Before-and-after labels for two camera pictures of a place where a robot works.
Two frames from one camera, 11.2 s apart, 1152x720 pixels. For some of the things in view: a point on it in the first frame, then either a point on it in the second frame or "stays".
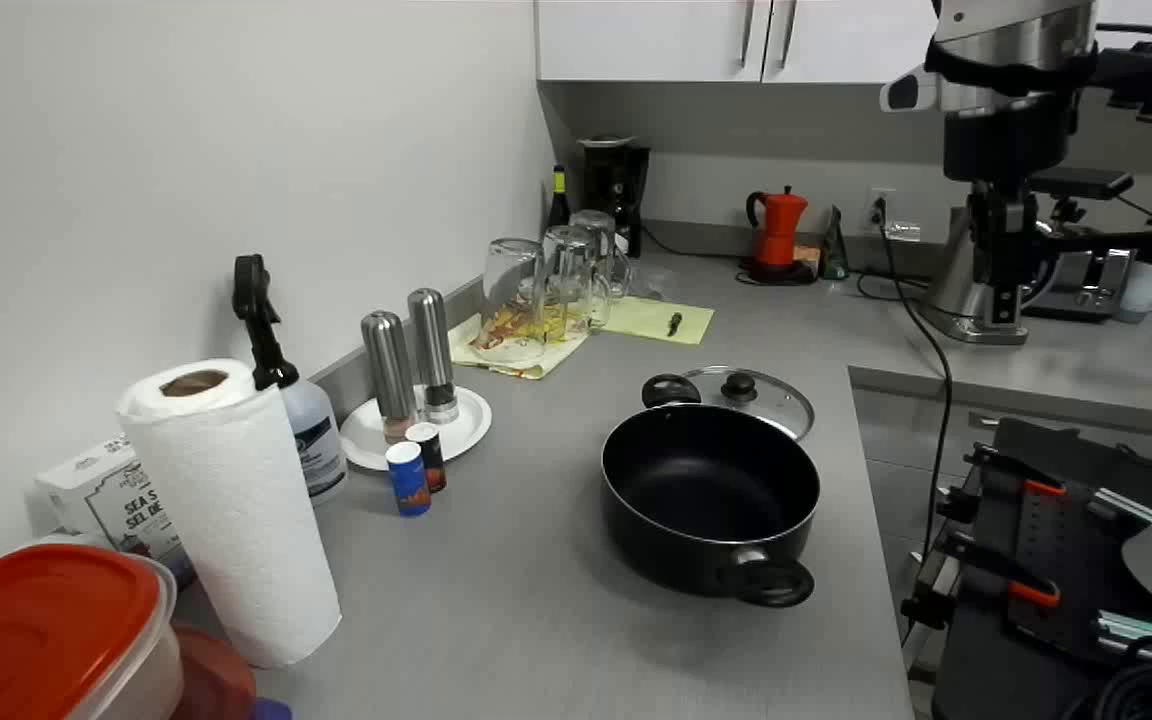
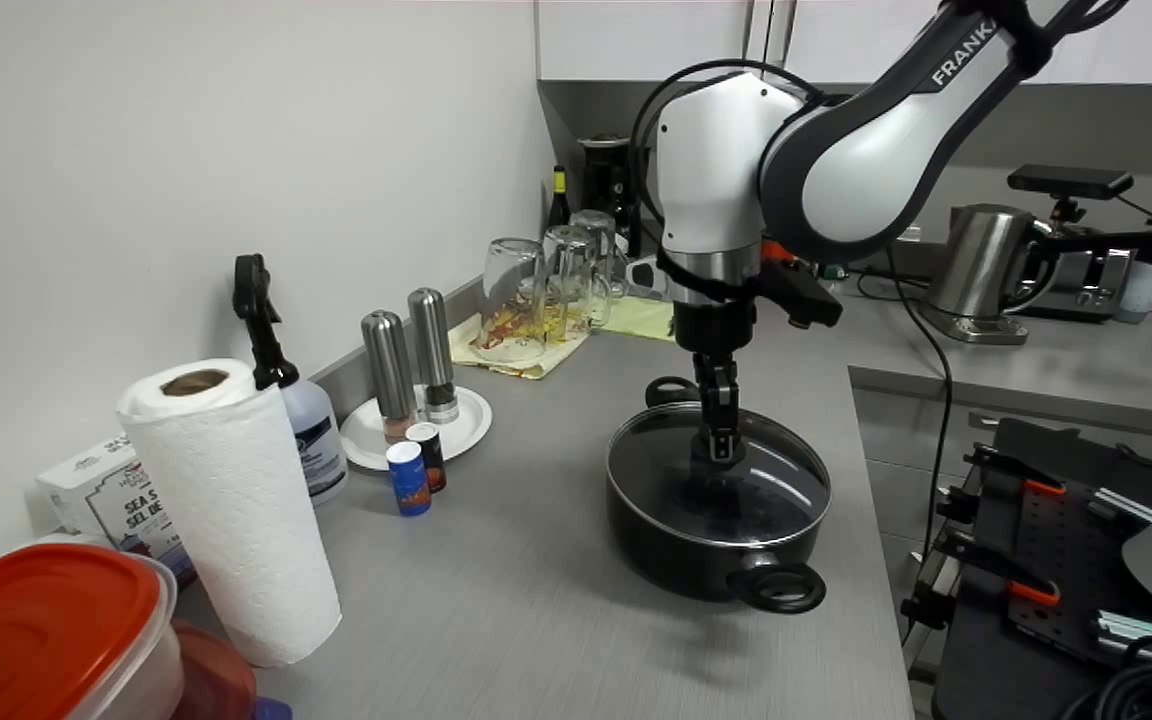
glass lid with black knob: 737,391 to 768,494
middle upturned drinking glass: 571,268 stays
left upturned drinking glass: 513,280 stays
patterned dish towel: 527,340 stays
